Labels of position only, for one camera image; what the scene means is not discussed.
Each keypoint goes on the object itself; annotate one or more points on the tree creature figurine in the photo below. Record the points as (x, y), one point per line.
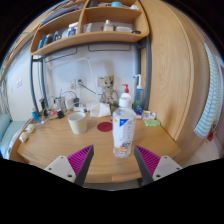
(108, 90)

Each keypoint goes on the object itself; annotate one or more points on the black power adapter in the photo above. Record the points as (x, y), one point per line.
(76, 102)

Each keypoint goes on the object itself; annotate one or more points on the light teal bed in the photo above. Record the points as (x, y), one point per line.
(8, 131)

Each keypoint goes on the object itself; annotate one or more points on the white red-pump lotion bottle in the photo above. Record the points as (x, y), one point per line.
(125, 91)

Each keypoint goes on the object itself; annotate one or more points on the clear plastic drink bottle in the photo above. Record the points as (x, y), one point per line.
(124, 133)

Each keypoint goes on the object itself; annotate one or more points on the white tape roll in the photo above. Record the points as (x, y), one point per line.
(23, 137)
(30, 128)

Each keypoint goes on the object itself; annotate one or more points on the white desk lamp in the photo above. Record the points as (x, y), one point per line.
(90, 71)

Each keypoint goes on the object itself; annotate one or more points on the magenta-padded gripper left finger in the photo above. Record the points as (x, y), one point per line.
(68, 166)

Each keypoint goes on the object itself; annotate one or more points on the small black block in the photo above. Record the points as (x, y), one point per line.
(60, 114)

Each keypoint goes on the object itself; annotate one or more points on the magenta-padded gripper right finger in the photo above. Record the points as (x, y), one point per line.
(160, 166)

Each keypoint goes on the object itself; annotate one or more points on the green cloth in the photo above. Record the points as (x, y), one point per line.
(152, 122)

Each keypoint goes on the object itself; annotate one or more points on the white power strip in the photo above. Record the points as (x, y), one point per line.
(80, 108)

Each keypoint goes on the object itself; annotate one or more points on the white charger block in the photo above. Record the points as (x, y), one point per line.
(70, 104)

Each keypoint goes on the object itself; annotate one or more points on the small blue bottle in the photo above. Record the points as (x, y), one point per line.
(35, 115)

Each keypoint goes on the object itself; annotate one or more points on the cream white cup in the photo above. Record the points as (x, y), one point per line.
(78, 124)

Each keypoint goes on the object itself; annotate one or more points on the striped hanging towel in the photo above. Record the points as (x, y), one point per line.
(210, 100)

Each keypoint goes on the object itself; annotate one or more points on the flat round red coaster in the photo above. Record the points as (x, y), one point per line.
(104, 126)

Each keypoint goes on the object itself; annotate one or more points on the wooden shelf unit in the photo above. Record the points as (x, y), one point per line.
(100, 36)

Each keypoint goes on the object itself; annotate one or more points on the blue nozzle squeeze bottle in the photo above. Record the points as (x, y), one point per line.
(139, 96)

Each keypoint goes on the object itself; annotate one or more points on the white tissue pack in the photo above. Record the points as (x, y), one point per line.
(100, 110)

